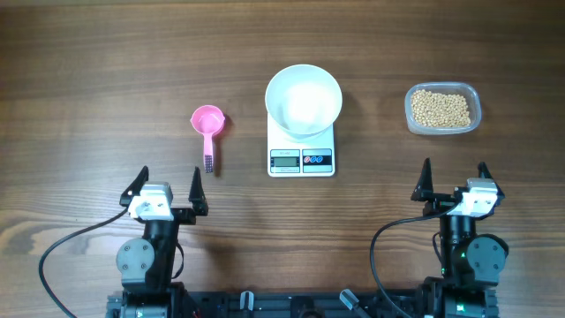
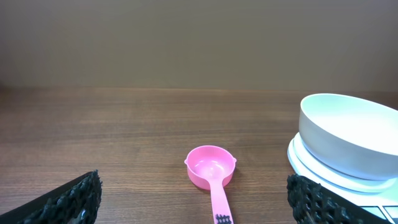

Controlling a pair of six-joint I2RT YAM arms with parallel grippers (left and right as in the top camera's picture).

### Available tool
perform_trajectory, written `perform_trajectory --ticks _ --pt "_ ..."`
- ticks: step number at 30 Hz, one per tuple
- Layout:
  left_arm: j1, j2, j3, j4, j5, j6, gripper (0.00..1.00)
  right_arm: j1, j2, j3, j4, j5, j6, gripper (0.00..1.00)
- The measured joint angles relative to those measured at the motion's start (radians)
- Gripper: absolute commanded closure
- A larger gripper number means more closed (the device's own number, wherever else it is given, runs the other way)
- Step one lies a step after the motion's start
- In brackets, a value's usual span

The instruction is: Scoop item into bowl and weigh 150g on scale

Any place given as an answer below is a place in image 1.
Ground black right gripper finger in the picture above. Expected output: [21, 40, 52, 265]
[411, 158, 435, 201]
[478, 162, 505, 199]

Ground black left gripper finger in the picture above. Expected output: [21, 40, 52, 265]
[119, 166, 149, 207]
[188, 167, 208, 216]

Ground pink plastic measuring scoop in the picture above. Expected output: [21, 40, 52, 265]
[190, 105, 225, 173]

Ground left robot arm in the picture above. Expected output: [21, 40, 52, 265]
[106, 166, 208, 318]

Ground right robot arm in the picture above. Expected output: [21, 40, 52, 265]
[411, 158, 509, 318]

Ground white digital kitchen scale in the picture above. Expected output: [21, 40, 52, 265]
[267, 115, 336, 178]

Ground white round bowl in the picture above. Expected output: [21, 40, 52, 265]
[265, 64, 343, 139]

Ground yellow soybeans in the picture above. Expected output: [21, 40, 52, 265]
[411, 90, 471, 128]

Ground clear plastic container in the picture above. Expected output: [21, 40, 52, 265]
[404, 82, 482, 135]

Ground right black cable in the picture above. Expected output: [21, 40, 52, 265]
[369, 201, 460, 318]

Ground black cable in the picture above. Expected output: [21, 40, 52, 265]
[38, 207, 130, 318]
[369, 201, 460, 318]

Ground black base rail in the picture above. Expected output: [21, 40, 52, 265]
[106, 291, 399, 318]

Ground left black cable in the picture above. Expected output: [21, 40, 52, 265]
[38, 207, 130, 318]

